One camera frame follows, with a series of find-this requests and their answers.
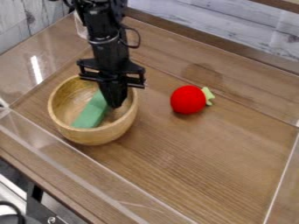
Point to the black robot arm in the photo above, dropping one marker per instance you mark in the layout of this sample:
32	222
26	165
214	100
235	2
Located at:
110	37

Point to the black table leg bracket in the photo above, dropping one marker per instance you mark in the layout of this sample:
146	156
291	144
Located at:
43	207

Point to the clear acrylic tray wall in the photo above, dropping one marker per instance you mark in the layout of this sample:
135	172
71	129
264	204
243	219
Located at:
216	167

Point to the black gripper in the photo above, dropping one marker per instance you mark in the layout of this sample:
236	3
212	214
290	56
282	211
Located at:
128	71

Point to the brown wooden bowl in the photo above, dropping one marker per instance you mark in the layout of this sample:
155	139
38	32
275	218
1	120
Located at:
66	103

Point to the red toy tomato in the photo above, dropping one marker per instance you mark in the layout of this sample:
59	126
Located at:
190	99

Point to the clear acrylic corner bracket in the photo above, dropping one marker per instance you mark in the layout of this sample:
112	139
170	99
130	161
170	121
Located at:
80	28

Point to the green foam stick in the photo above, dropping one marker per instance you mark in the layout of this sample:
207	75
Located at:
94	112

